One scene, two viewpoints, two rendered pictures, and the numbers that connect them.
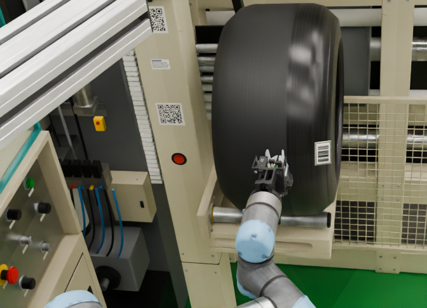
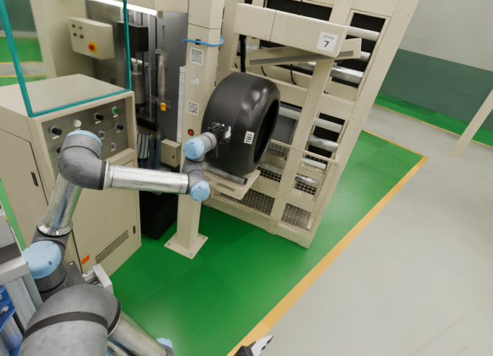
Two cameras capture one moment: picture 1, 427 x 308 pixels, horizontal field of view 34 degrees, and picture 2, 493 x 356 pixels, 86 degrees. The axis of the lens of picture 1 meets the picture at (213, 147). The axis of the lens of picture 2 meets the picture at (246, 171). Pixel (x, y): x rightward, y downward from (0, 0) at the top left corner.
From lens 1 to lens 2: 57 cm
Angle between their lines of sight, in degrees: 6
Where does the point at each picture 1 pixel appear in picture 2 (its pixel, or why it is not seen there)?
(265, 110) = (229, 108)
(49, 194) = (127, 124)
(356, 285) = (254, 233)
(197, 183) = not seen: hidden behind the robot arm
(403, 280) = (275, 237)
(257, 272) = (190, 165)
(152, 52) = (192, 73)
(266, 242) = (197, 147)
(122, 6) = not seen: outside the picture
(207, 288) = (186, 202)
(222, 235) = not seen: hidden behind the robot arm
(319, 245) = (237, 191)
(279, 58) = (244, 89)
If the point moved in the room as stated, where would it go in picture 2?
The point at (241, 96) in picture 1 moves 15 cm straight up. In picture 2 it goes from (221, 99) to (225, 68)
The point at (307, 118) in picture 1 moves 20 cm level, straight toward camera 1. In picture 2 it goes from (247, 118) to (235, 133)
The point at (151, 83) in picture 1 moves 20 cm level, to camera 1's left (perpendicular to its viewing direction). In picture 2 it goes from (188, 89) to (154, 82)
